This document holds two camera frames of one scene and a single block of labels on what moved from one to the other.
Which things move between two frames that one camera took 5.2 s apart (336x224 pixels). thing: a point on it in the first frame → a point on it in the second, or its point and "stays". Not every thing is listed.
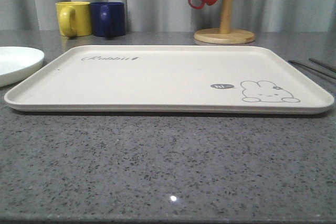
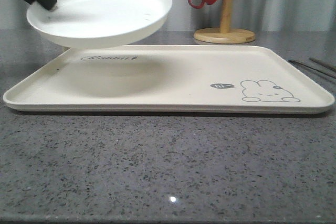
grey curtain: x=261 y=1 stays
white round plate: x=17 y=62 → x=101 y=12
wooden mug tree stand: x=225 y=34 stays
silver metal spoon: x=327 y=75 stays
